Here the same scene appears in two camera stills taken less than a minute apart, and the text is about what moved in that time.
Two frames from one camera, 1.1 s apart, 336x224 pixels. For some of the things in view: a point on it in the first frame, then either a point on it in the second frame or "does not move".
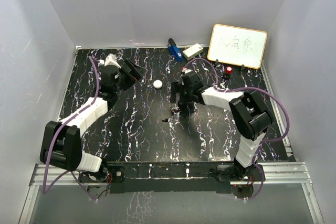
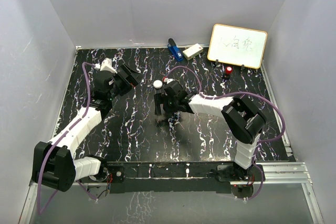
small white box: (192, 51) does not move
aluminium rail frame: (295, 173) does not move
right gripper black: (176, 88) → (161, 98)
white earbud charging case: (157, 84) does not move
